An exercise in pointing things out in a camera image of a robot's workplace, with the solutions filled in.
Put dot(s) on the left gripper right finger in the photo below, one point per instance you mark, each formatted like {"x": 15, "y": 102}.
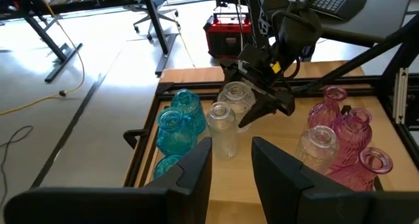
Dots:
{"x": 311, "y": 204}

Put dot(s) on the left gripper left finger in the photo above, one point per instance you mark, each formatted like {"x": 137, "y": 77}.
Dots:
{"x": 131, "y": 207}

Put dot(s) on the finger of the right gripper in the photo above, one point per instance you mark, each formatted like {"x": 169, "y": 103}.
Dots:
{"x": 262, "y": 112}

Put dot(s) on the clear swirl glass vase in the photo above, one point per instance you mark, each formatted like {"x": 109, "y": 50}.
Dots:
{"x": 235, "y": 103}

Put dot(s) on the clear ribbed glass vase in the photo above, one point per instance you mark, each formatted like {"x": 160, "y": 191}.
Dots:
{"x": 222, "y": 139}

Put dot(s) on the pink flared-mouth glass vase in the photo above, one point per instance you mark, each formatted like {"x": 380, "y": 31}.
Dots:
{"x": 357, "y": 179}

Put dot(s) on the small teal bottle vase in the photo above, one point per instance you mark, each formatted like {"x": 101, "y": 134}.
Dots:
{"x": 163, "y": 166}

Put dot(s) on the clear diamond-pattern jar vase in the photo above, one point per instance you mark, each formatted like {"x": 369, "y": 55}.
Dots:
{"x": 316, "y": 152}

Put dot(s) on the round pink swirl vase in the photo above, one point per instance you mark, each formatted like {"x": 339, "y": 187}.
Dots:
{"x": 322, "y": 114}

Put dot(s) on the teal round glass vase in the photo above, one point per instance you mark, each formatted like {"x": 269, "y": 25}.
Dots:
{"x": 193, "y": 116}

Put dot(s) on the tall pink glass vase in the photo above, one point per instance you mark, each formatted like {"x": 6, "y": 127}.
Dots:
{"x": 352, "y": 142}

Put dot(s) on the teal square glass vase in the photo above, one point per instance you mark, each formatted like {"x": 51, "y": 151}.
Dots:
{"x": 173, "y": 139}

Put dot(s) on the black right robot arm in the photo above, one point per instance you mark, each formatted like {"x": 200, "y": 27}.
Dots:
{"x": 301, "y": 27}

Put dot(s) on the red black toolbox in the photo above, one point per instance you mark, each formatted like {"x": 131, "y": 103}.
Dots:
{"x": 226, "y": 37}

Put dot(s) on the black keyboard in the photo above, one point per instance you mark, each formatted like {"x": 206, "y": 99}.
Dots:
{"x": 340, "y": 1}

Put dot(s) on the silver aluminium extrusion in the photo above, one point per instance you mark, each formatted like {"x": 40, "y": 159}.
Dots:
{"x": 400, "y": 96}

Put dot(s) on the grey desk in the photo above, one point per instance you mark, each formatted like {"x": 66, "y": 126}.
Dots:
{"x": 389, "y": 11}

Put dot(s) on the black workbench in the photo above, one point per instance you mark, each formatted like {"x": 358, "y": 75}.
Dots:
{"x": 82, "y": 4}

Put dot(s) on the wooden shelf black frame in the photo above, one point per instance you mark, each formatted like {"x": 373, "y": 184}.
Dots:
{"x": 278, "y": 142}

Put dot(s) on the black table frame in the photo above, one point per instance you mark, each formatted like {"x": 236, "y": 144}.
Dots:
{"x": 360, "y": 55}

